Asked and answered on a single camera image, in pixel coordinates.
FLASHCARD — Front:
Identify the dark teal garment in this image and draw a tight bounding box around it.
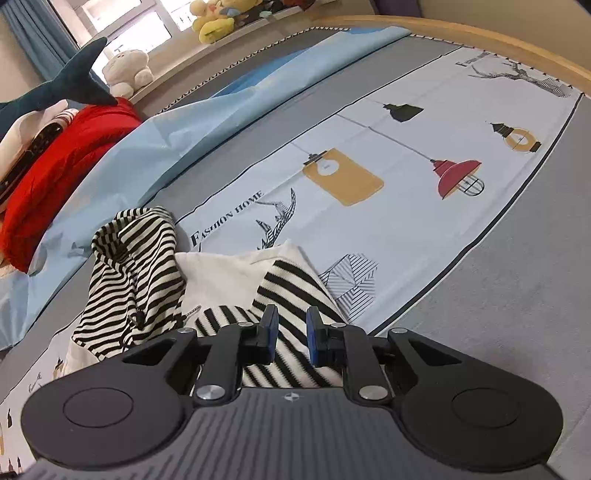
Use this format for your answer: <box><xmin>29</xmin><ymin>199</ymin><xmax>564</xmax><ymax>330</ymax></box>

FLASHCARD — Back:
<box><xmin>0</xmin><ymin>37</ymin><xmax>118</xmax><ymax>116</ymax></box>

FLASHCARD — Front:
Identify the black white striped small garment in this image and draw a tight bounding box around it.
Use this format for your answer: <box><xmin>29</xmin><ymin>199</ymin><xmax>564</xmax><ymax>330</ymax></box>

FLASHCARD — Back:
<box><xmin>65</xmin><ymin>206</ymin><xmax>365</xmax><ymax>391</ymax></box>

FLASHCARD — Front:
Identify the cream blanket with dark trim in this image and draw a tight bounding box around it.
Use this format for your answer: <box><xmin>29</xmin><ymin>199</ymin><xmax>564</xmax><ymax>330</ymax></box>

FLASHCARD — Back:
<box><xmin>0</xmin><ymin>100</ymin><xmax>80</xmax><ymax>213</ymax></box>

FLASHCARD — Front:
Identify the blue curtain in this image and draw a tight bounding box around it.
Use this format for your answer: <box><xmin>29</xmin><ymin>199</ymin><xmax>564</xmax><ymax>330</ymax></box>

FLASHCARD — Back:
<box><xmin>0</xmin><ymin>0</ymin><xmax>81</xmax><ymax>90</ymax></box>

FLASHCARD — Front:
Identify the red blanket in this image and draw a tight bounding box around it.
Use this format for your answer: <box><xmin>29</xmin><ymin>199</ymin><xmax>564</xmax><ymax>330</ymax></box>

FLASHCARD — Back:
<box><xmin>0</xmin><ymin>97</ymin><xmax>144</xmax><ymax>273</ymax></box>

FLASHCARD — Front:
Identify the window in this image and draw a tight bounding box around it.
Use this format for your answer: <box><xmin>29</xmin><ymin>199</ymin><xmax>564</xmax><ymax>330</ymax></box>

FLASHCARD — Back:
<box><xmin>46</xmin><ymin>0</ymin><xmax>204</xmax><ymax>90</ymax></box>

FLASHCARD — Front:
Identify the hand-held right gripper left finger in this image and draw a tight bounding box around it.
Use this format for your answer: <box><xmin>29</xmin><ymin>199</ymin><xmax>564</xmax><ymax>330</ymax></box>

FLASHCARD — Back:
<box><xmin>121</xmin><ymin>304</ymin><xmax>280</xmax><ymax>408</ymax></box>

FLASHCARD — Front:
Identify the white plush toy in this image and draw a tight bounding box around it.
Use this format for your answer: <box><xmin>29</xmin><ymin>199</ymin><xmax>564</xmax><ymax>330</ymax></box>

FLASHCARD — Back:
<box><xmin>102</xmin><ymin>47</ymin><xmax>154</xmax><ymax>100</ymax></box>

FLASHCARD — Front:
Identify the light blue sheet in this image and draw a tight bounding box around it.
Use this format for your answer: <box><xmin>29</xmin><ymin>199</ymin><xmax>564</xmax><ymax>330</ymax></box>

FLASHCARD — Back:
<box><xmin>0</xmin><ymin>25</ymin><xmax>411</xmax><ymax>352</ymax></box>

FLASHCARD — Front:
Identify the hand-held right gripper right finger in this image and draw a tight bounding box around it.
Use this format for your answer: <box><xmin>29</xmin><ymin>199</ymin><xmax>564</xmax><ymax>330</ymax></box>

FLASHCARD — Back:
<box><xmin>306</xmin><ymin>307</ymin><xmax>465</xmax><ymax>408</ymax></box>

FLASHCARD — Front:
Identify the yellow plush toy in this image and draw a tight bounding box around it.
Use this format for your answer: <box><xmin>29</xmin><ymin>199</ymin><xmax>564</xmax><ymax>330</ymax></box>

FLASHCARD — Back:
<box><xmin>190</xmin><ymin>0</ymin><xmax>238</xmax><ymax>45</ymax></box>

